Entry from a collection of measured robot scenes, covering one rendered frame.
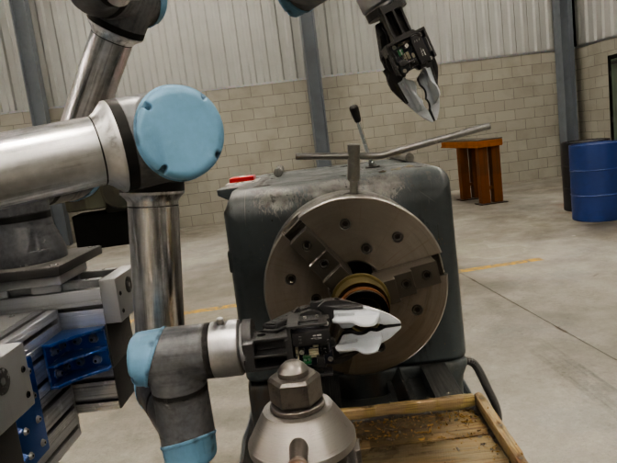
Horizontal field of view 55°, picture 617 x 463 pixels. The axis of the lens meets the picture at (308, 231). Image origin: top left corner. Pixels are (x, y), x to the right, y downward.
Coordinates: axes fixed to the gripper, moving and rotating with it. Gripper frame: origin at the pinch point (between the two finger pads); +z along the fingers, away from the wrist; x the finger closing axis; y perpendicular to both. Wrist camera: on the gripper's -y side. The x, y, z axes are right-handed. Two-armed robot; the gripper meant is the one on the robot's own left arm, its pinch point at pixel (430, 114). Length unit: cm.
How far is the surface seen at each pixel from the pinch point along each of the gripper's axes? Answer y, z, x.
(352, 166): 6.5, 1.7, -16.9
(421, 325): 9.9, 31.2, -18.0
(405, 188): -6.4, 11.0, -8.9
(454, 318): -6.0, 38.7, -10.9
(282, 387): 69, 9, -31
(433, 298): 9.9, 27.7, -14.1
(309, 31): -988, -175, 62
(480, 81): -1050, 41, 319
